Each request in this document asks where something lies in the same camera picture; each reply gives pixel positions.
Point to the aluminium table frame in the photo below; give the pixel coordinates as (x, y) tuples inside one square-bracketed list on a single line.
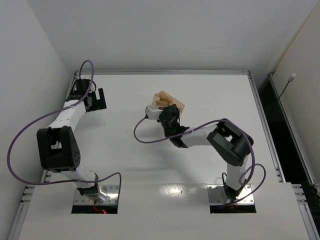
[(164, 192)]

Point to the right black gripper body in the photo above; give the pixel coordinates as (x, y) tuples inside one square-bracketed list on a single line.
[(171, 112)]

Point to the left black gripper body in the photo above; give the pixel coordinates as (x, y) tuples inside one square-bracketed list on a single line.
[(94, 101)]

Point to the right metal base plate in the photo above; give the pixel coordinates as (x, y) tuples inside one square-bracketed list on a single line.
[(218, 196)]

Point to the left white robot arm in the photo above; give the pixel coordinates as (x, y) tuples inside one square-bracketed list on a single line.
[(57, 145)]

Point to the long light wood block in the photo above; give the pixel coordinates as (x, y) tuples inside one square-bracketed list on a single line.
[(163, 102)]

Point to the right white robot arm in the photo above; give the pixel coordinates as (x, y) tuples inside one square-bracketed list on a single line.
[(230, 143)]

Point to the clear amber plastic bin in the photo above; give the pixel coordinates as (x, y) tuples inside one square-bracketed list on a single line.
[(176, 102)]

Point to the metal base plate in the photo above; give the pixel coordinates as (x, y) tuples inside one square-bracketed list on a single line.
[(218, 196), (100, 194)]

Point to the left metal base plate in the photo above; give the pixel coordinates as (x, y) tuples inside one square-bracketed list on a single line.
[(100, 194)]

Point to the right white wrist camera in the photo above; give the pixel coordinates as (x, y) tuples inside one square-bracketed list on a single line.
[(152, 112)]

